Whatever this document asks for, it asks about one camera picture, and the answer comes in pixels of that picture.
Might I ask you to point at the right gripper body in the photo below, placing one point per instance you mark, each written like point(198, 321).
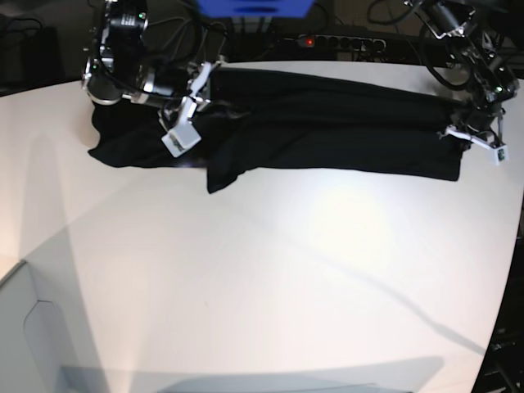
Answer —
point(177, 111)

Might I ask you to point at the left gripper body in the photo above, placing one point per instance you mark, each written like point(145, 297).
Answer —
point(483, 128)

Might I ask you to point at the black T-shirt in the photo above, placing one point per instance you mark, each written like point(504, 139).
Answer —
point(277, 120)

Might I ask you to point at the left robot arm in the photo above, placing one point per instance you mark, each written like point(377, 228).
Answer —
point(490, 82)

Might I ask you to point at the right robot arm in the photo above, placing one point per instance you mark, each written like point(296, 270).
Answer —
point(121, 66)

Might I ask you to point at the blue plastic box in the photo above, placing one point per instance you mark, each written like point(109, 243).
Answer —
point(255, 8)

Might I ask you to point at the black power strip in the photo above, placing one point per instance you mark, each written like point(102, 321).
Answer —
point(349, 48)

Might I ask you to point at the black box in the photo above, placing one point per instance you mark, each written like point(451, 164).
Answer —
point(40, 56)

